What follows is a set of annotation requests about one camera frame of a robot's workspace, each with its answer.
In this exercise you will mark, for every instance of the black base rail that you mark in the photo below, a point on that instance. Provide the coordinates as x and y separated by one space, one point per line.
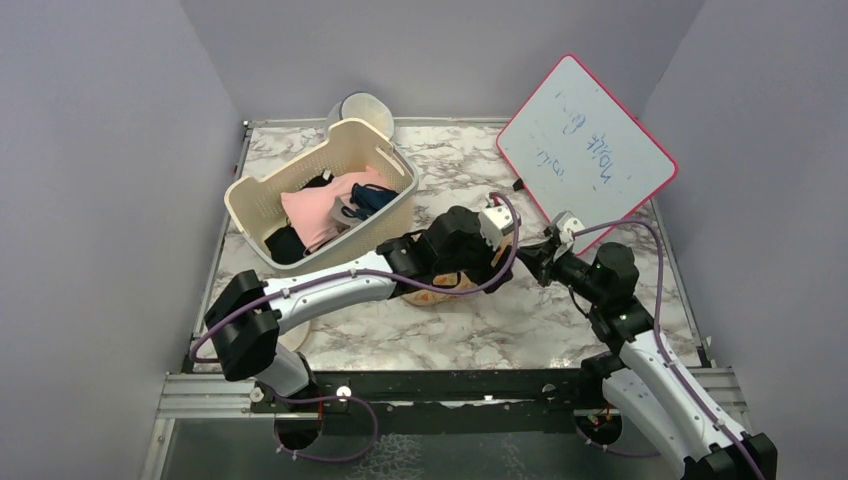
437 402

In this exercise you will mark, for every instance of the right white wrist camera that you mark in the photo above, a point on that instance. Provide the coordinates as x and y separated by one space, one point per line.
562 232

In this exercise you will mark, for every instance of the round beige bra wash bag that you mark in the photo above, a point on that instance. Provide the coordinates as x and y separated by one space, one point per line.
294 339

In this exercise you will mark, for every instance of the round white mesh bag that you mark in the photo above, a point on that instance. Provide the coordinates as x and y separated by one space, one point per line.
366 107

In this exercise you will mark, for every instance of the floral orange laundry bag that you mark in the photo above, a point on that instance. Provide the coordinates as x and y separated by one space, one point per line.
430 298

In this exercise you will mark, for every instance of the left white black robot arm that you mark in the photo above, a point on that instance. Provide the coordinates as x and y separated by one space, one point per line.
459 253

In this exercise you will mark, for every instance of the pink garment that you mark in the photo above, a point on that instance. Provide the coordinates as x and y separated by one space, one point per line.
314 210

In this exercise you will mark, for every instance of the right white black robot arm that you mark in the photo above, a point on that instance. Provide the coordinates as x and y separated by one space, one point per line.
643 377

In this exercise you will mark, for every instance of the dark blue bra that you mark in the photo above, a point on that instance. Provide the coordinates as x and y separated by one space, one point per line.
366 200

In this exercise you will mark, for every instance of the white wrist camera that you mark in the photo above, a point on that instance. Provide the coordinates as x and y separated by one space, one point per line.
498 225
562 232

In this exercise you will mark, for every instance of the pink framed whiteboard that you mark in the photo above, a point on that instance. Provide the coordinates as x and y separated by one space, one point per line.
578 150

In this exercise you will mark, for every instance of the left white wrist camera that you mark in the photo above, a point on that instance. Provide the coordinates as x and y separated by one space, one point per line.
498 225

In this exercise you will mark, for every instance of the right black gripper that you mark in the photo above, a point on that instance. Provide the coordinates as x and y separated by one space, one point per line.
538 259

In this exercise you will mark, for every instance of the cream plastic laundry basket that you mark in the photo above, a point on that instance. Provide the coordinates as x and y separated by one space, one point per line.
256 210

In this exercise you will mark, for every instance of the black garment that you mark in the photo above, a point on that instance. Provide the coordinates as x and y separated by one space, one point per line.
285 246

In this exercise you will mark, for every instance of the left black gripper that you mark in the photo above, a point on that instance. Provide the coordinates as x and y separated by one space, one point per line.
487 271

